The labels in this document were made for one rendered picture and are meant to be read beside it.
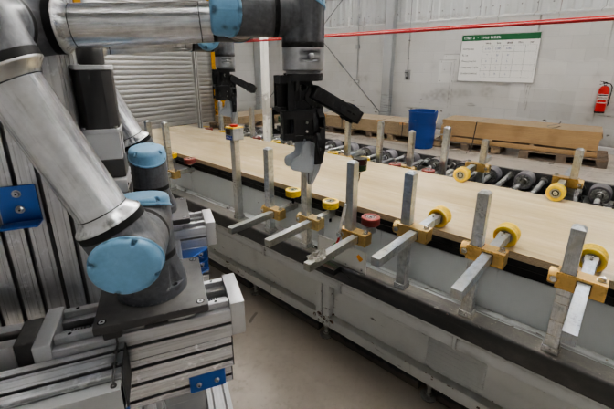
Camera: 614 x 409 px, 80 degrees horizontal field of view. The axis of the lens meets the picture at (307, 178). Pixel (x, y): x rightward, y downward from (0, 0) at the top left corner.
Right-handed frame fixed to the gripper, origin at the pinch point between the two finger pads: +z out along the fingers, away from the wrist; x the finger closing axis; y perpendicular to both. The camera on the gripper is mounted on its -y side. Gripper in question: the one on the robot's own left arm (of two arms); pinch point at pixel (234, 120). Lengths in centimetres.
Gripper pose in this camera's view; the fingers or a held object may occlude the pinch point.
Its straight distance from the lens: 152.2
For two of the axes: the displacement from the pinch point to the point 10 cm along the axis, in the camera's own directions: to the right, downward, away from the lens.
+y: -9.3, 1.1, -3.5
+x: 3.6, 2.8, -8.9
